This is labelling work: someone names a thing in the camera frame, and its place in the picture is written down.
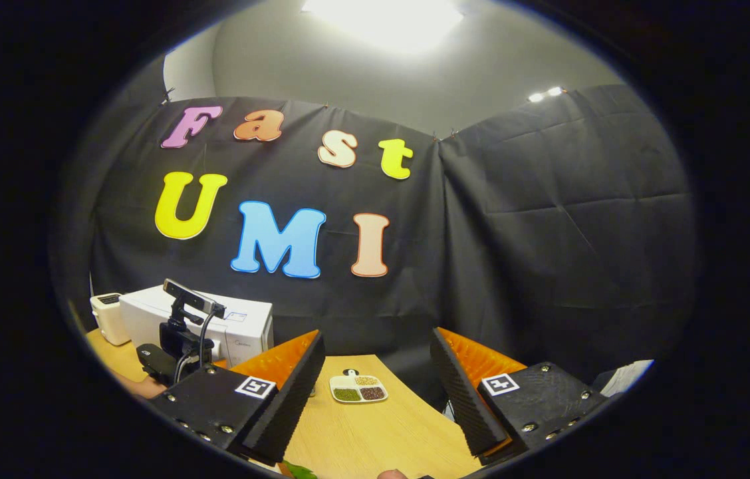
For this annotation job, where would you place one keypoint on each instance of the white toaster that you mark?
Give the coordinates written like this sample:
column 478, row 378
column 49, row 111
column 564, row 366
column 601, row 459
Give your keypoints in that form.
column 109, row 319

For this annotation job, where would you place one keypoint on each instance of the large ceiling light panel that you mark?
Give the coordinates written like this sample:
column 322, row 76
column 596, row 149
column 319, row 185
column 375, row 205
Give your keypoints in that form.
column 385, row 20

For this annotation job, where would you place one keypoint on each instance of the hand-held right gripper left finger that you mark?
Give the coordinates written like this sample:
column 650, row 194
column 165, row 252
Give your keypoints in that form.
column 285, row 406

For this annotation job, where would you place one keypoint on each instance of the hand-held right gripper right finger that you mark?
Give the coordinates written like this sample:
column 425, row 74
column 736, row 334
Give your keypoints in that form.
column 471, row 406

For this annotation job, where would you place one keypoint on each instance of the white divided dish with beans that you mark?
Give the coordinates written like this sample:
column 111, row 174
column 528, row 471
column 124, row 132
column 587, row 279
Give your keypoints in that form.
column 358, row 388

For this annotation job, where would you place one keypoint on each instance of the black backdrop cloth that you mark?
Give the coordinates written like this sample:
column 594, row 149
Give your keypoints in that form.
column 548, row 253

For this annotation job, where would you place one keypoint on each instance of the small ceiling light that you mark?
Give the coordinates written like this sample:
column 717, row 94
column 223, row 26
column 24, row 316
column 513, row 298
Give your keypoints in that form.
column 544, row 94

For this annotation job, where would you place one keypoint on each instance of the white microwave oven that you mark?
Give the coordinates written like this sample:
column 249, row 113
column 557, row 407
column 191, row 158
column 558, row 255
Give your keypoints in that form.
column 245, row 326

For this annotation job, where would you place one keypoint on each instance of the sandwich with lettuce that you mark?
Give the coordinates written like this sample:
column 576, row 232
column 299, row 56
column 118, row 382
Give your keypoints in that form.
column 300, row 472

